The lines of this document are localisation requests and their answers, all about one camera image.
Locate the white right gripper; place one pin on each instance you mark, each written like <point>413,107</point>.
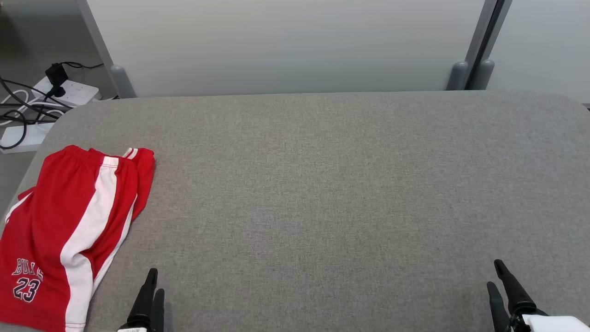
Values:
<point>553,324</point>

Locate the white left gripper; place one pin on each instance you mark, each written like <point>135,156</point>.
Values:
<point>131,329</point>

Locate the red shorts with white stripes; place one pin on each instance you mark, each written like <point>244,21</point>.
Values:
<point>46,221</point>

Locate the black power plug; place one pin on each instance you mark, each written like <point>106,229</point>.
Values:
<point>56,74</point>

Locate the wide white partition panel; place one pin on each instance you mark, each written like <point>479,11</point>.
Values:
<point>286,46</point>

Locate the grey partition post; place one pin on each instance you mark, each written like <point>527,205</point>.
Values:
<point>484,74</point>
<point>457,76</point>
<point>122,83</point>

